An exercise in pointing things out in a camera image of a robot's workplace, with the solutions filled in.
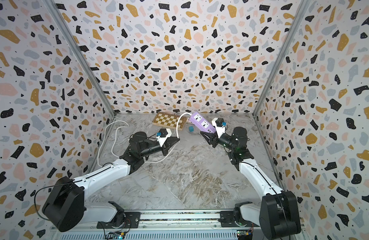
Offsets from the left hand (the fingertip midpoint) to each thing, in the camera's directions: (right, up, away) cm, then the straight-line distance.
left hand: (179, 138), depth 75 cm
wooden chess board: (-11, +10, +39) cm, 42 cm away
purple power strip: (+11, +8, -2) cm, 14 cm away
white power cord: (-43, +7, +38) cm, 58 cm away
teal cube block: (+5, +5, +38) cm, 38 cm away
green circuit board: (-29, -45, -4) cm, 54 cm away
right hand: (+13, +4, +1) cm, 14 cm away
